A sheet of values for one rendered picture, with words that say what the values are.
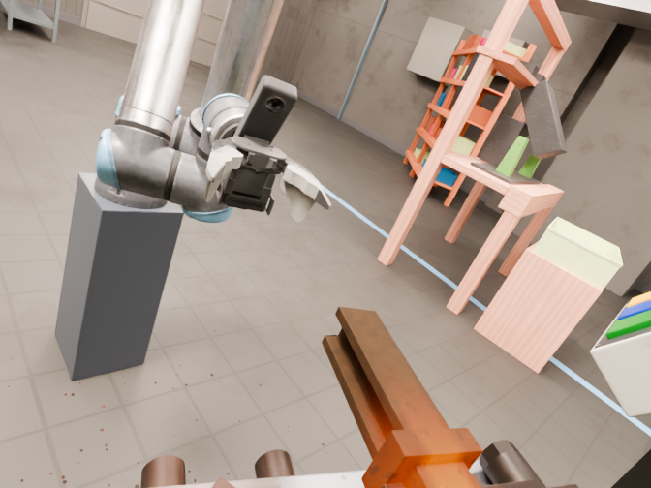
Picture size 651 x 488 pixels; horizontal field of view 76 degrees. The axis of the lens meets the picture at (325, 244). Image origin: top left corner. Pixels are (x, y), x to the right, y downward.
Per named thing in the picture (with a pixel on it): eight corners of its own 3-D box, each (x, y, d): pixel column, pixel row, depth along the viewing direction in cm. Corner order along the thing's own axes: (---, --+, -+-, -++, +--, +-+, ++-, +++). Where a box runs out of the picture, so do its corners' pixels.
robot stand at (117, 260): (54, 334, 141) (77, 171, 117) (122, 323, 156) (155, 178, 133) (71, 381, 128) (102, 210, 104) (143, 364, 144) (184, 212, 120)
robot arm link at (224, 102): (244, 150, 80) (261, 99, 76) (256, 174, 70) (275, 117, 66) (195, 136, 76) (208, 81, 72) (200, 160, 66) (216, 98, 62)
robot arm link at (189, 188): (170, 196, 80) (186, 134, 75) (231, 211, 84) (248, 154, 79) (165, 217, 72) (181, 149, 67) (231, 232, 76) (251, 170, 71)
